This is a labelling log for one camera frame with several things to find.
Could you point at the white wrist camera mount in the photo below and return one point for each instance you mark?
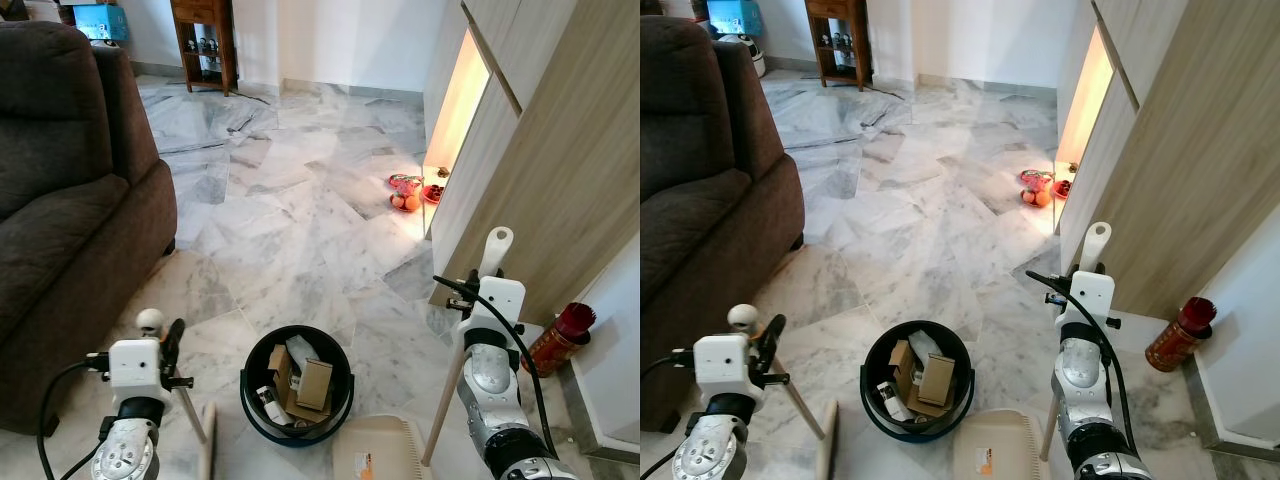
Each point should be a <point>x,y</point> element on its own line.
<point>1090,297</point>
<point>497,303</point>
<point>722,362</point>
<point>135,368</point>

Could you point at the small red plate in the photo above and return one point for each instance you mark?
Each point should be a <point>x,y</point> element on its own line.
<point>433,194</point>
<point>1061,189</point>

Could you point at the black bin with cardboard boxes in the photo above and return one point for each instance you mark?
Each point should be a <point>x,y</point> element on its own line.
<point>880,410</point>
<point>260,415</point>

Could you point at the brown cardboard box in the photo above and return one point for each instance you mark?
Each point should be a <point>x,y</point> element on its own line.
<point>314,385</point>
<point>937,380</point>

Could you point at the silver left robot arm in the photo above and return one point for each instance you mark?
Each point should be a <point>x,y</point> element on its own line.
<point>710,450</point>
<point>128,450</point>

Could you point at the oranges on red plate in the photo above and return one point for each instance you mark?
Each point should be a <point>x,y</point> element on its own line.
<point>1036,198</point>
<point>405,203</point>

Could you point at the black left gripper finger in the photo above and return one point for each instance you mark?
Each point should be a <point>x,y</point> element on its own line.
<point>174,345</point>
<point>770,342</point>

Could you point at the small white bottle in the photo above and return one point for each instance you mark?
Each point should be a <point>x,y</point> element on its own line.
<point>270,403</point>
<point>893,400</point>

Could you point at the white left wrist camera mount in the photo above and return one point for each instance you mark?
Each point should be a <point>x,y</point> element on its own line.
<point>722,362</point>
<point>135,368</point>

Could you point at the light wood wall cabinet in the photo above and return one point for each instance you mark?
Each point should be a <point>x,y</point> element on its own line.
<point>570,150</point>
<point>1200,150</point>

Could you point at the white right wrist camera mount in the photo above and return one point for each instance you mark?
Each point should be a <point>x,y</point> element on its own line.
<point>497,303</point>
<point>1090,297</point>

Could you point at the wooden broom with ball end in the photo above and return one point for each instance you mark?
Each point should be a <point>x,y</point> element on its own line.
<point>742,318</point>
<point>150,321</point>

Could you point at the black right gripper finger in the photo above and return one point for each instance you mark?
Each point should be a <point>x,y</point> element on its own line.
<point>1076,270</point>
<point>476,280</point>

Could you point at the red patterned bowl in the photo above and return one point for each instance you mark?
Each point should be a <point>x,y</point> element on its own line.
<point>404,182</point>
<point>1033,179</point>

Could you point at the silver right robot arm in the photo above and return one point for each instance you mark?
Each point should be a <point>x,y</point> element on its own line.
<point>495,390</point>
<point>1085,385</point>

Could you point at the white box in bin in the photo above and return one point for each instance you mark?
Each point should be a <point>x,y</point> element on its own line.
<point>923,345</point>
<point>300,350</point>

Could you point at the white round appliance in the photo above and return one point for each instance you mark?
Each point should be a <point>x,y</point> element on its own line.
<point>745,55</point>

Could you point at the dark wooden side cabinet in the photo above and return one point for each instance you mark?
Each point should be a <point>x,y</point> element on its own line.
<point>205,20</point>
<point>838,15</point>

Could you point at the dark brown sofa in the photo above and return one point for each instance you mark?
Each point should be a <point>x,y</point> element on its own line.
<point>700,200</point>
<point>60,200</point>

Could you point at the red and gold canister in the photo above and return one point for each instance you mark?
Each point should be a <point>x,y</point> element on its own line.
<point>1175,335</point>
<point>555,340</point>

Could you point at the blue cardboard box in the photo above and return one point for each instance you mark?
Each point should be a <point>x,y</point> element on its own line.
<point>100,20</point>
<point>735,16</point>

